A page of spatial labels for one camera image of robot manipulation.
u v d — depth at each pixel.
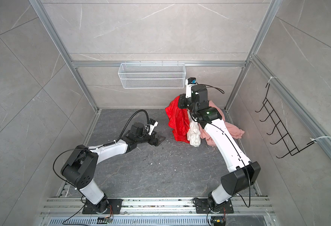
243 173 0.40
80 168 0.46
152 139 0.78
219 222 0.70
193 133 0.93
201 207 0.72
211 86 0.56
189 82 0.61
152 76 1.01
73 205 0.75
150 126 0.78
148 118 0.77
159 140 0.80
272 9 0.70
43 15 0.70
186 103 0.64
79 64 0.90
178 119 0.81
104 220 0.71
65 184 0.84
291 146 0.61
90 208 0.72
